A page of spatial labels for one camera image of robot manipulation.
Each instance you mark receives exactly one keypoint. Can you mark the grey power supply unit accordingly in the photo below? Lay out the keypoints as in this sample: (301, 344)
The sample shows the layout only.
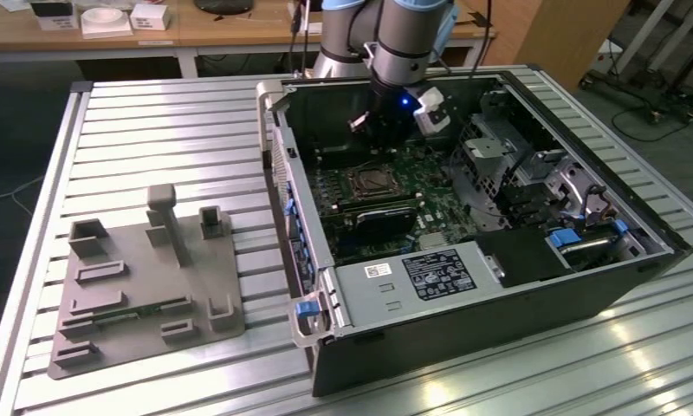
(370, 299)

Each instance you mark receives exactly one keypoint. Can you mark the white box with black top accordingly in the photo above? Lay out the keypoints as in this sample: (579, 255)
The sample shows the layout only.
(55, 21)

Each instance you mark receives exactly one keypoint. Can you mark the wooden desk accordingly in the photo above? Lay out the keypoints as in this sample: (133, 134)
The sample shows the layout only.
(237, 26)

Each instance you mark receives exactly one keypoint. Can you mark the black graphics card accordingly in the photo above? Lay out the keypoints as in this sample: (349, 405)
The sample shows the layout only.
(385, 227)

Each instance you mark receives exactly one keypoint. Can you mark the silver CPU with green edge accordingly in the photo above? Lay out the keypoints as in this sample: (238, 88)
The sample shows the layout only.
(378, 181)

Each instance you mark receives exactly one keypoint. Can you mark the small silver heat sink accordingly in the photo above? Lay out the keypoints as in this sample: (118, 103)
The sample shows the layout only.
(435, 241)

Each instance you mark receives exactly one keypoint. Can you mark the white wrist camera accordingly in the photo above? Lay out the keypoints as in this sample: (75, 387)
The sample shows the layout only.
(434, 112)

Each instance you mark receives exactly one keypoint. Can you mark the green motherboard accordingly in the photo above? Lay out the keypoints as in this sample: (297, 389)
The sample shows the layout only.
(439, 203)

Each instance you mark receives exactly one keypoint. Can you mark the grey parts rack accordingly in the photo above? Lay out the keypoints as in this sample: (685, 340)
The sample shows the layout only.
(150, 277)

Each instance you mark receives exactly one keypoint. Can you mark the wooden cabinet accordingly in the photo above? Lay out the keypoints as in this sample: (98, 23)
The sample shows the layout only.
(566, 39)

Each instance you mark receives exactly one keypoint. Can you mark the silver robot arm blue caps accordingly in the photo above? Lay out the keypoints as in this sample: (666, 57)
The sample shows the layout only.
(402, 47)

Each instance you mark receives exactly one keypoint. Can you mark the white wheeled stand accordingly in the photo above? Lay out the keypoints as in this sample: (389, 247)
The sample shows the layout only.
(633, 34)

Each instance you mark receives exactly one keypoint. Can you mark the blue case latch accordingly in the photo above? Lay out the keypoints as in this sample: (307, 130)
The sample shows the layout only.
(306, 310)

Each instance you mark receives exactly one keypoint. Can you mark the green RAM stick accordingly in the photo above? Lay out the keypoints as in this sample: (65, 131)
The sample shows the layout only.
(133, 313)

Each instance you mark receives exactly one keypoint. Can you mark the CPU socket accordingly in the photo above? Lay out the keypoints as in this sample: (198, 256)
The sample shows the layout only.
(382, 198)

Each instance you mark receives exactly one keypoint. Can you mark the small blue clip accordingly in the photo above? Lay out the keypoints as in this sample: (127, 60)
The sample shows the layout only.
(622, 227)

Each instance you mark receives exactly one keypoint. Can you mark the white round holder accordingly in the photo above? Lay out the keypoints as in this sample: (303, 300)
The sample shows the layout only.
(107, 28)

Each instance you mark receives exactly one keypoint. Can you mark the black round base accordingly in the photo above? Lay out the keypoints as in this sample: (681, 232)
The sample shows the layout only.
(226, 4)

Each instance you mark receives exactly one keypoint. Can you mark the black and grey PC case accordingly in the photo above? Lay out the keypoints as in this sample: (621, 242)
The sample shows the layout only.
(469, 346)

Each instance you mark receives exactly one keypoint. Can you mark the metal disk bay cage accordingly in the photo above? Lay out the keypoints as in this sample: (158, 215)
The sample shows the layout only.
(491, 147)

